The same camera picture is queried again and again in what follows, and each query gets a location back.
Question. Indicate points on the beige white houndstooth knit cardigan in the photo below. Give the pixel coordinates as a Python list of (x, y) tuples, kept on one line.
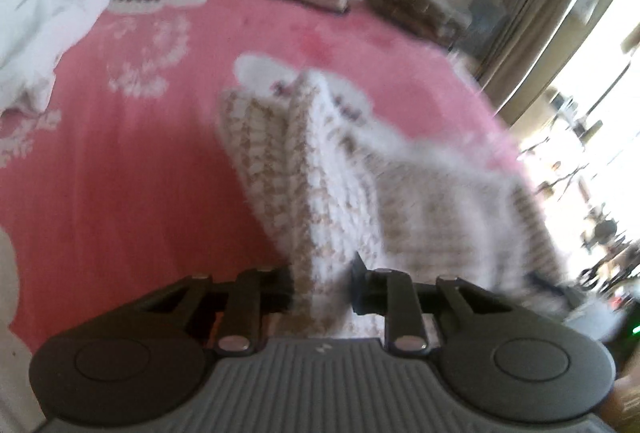
[(340, 173)]

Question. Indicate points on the pink floral blanket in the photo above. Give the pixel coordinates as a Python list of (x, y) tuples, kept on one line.
[(125, 173)]

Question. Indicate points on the beige curtain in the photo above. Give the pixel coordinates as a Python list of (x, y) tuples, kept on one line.
[(545, 13)]

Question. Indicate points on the white fluffy garment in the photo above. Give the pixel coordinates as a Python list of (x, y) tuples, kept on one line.
[(35, 38)]

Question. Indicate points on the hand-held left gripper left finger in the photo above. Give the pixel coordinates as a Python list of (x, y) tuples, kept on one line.
[(282, 290)]

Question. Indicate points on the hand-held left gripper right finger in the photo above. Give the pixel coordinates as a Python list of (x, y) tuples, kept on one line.
[(361, 293)]

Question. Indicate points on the stack of grey brown clothes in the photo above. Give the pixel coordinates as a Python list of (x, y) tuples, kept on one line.
[(405, 3)]

